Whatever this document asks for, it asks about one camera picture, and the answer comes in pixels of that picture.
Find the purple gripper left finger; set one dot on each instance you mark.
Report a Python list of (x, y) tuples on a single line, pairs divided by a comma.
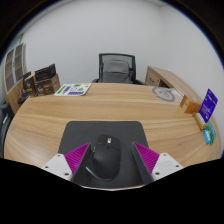
[(66, 165)]

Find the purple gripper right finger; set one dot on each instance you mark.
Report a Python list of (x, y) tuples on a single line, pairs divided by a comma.
[(153, 166)]

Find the black computer mouse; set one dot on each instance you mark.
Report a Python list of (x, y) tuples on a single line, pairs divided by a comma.
[(104, 160)]

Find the dark grey mouse pad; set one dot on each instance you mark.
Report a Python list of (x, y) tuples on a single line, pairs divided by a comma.
[(78, 133)]

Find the blue small packet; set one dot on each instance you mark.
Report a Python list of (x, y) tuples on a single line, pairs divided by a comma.
[(207, 137)]

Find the tan small box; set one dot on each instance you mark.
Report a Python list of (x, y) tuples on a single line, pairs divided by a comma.
[(200, 121)]

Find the green packet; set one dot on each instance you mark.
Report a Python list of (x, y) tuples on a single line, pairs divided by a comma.
[(212, 131)]

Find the orange box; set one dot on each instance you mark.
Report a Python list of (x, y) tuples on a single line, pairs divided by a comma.
[(190, 105)]

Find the green and white leaflet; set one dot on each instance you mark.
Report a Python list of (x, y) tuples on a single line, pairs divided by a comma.
[(77, 89)]

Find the purple standing card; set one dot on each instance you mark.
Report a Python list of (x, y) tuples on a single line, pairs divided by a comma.
[(208, 105)]

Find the black office chair near left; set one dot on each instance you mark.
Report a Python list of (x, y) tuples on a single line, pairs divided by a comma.
[(6, 117)]

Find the black chair at left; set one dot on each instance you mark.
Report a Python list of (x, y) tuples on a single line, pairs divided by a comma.
[(23, 93)]

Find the black and brown box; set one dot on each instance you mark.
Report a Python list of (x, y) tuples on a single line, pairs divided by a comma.
[(47, 80)]

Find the wooden side cabinet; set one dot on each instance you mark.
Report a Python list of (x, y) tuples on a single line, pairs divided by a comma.
[(158, 77)]

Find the small brown box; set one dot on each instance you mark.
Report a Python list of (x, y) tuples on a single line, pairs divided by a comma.
[(30, 87)]

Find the grey mesh office chair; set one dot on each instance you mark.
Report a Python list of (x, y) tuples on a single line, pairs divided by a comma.
[(117, 68)]

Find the wooden bookshelf with glass doors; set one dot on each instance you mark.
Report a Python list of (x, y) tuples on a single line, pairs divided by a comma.
[(13, 69)]

